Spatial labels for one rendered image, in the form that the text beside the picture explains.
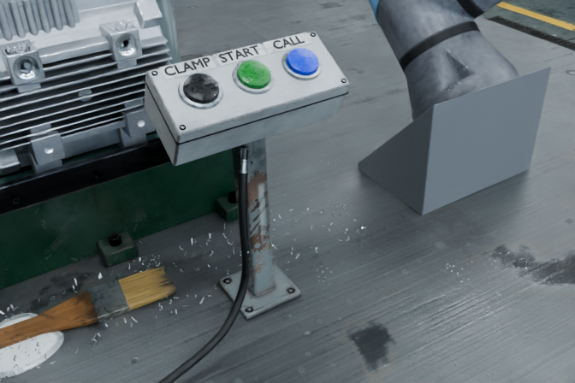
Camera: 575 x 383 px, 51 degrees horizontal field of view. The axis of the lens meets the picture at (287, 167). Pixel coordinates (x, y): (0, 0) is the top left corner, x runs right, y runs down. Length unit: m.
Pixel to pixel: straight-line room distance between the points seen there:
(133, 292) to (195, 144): 0.25
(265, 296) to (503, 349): 0.25
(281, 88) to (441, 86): 0.32
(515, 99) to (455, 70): 0.09
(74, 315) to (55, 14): 0.32
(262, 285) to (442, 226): 0.26
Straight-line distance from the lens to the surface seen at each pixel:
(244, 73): 0.52
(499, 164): 0.88
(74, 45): 0.66
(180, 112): 0.50
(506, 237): 0.80
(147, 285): 0.71
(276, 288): 0.69
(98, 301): 0.71
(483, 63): 0.82
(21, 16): 0.67
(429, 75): 0.82
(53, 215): 0.74
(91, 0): 0.70
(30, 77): 0.64
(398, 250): 0.75
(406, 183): 0.81
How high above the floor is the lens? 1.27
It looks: 32 degrees down
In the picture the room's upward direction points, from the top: 2 degrees counter-clockwise
